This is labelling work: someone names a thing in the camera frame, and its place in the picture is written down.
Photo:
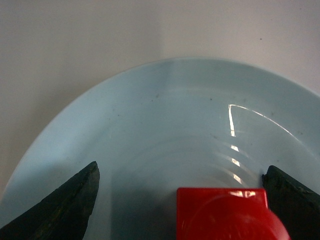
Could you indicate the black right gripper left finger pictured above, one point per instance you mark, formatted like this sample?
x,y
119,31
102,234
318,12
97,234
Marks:
x,y
63,214

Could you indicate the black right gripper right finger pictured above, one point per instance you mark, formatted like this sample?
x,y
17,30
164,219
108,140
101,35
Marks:
x,y
297,206

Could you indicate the red toy building block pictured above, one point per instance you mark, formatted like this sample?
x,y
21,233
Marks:
x,y
226,214

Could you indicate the pale blue round plate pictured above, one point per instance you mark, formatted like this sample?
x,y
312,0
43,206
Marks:
x,y
189,122

